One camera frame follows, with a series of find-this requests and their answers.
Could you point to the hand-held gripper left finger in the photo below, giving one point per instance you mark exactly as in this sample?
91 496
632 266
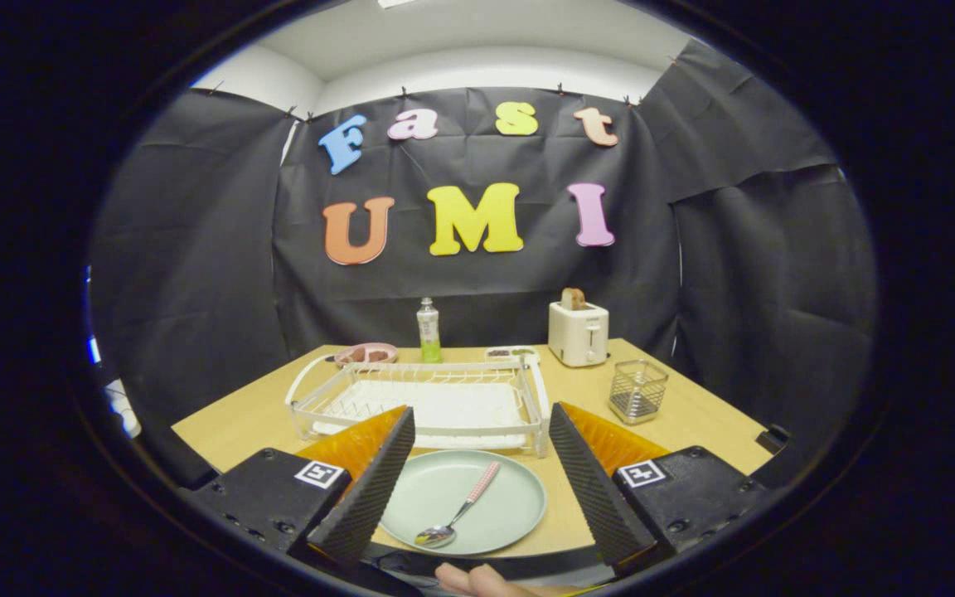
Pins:
374 485

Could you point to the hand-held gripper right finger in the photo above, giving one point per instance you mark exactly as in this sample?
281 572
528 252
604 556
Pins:
593 485

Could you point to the light green plate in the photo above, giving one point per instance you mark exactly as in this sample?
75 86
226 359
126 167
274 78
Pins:
506 510

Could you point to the pink oval plate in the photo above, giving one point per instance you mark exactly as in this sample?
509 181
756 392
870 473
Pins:
345 361

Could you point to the white toaster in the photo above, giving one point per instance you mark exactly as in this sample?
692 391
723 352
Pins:
579 336

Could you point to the white divided bean tray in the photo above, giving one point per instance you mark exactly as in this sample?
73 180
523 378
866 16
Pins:
515 354

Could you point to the green drink bottle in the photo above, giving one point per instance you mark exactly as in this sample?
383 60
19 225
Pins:
429 332

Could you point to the black table clamp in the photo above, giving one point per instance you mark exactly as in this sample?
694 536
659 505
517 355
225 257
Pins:
773 439

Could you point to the toasted bread slice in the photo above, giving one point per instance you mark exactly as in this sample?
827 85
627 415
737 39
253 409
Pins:
573 299

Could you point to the ceiling light panel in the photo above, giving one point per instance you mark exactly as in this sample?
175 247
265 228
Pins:
395 3

